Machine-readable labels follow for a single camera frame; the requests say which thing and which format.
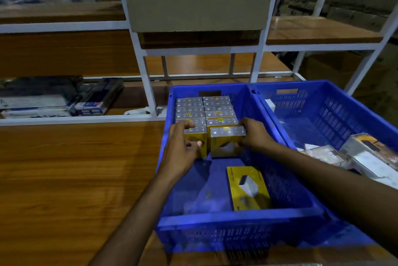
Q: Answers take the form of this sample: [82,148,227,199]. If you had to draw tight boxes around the person's left hand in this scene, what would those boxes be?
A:
[158,120,203,182]

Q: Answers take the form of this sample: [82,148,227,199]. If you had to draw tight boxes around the person's right forearm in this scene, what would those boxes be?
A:
[264,143,398,257]

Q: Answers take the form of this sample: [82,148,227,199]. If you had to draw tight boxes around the white metal shelving rack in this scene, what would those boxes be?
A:
[0,0,398,266]

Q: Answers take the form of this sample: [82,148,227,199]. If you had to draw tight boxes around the person's left forearm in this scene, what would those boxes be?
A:
[88,172,180,266]

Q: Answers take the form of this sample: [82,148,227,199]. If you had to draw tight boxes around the group of yellow charger boxes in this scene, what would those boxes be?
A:
[175,95,274,212]

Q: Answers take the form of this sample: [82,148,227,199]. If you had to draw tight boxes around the person's right hand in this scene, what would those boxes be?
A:
[239,117,277,153]

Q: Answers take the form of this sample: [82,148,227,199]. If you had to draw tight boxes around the black flat case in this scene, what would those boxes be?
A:
[0,76,83,98]

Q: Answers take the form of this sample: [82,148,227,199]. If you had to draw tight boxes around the white plastic piece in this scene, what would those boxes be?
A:
[124,106,167,116]

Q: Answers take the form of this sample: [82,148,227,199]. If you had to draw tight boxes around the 65W orange charger box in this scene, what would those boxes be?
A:
[306,145,349,168]

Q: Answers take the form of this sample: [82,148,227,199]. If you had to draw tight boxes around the blue plastic crate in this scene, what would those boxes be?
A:
[251,80,398,248]
[155,83,325,254]

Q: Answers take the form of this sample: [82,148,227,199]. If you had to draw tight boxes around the blue white packet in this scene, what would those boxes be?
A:
[74,78,124,116]

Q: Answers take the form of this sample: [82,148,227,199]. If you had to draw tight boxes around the white plastic packet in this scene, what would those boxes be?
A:
[0,94,75,119]

